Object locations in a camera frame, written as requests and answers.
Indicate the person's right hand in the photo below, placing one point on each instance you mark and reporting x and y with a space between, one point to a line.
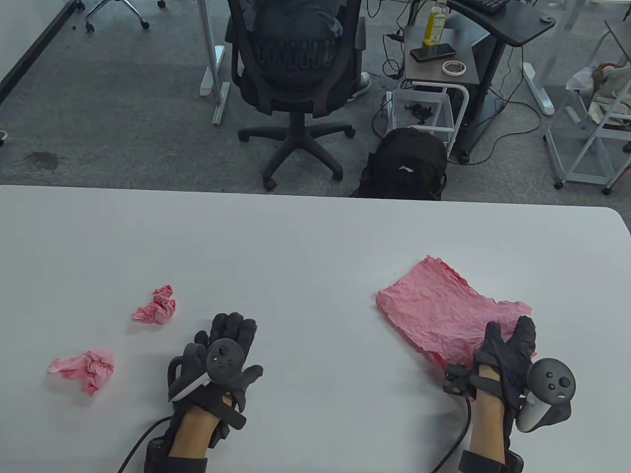
512 359

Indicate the person's left hand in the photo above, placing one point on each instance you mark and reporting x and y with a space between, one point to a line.
231 327

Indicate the person's left forearm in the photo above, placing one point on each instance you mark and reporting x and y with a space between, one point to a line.
192 433

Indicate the person's right forearm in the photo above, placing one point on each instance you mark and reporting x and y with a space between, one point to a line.
485 423

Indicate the black left hand controller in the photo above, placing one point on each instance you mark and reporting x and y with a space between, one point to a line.
224 362

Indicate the black hand controller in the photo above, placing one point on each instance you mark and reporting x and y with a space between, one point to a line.
224 362
552 384

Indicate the black right hand controller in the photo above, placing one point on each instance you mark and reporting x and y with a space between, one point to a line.
552 384

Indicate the white wheeled shelf cart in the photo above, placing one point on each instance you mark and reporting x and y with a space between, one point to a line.
591 157

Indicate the black backpack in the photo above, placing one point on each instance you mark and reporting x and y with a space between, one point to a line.
404 157

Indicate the black mesh office chair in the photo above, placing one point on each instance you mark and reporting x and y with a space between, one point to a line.
291 98

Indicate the small black gadget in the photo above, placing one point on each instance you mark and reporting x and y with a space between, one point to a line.
419 112

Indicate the white power strip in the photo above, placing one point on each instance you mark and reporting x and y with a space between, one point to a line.
389 106

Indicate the white desk leg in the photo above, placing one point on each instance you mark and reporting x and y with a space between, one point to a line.
209 49
537 88

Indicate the beige cloth bundle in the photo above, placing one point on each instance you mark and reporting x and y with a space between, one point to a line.
611 88

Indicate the white tape roll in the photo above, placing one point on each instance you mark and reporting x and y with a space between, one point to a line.
445 69

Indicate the black smartphone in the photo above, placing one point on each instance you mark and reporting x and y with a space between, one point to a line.
433 52

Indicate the black standing desk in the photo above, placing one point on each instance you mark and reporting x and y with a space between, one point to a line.
517 24

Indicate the chrome base office chair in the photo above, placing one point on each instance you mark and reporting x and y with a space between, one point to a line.
130 7

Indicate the yellow liquid bottle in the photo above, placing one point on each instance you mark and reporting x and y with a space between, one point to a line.
435 27

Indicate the black keyboard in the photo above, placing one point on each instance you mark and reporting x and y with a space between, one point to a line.
488 5

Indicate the grey side table white frame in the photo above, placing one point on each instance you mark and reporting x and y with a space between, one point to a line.
429 71

